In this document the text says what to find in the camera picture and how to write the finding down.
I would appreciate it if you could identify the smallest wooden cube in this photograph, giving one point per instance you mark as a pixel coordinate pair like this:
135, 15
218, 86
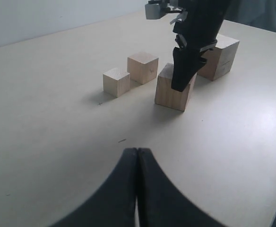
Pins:
116, 82

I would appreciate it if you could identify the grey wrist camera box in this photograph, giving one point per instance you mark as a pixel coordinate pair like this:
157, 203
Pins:
156, 9

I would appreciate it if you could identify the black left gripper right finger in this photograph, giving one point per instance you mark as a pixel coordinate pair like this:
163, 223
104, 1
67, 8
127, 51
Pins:
160, 203

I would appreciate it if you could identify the medium-large wooden cube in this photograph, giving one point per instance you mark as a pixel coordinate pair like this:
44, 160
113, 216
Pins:
168, 97

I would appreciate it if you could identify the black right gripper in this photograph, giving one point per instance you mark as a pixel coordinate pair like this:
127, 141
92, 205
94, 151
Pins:
197, 32

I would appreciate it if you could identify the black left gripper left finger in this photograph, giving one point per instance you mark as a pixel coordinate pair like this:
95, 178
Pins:
113, 203

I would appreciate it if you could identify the medium wooden cube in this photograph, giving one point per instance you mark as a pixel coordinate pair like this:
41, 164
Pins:
142, 67

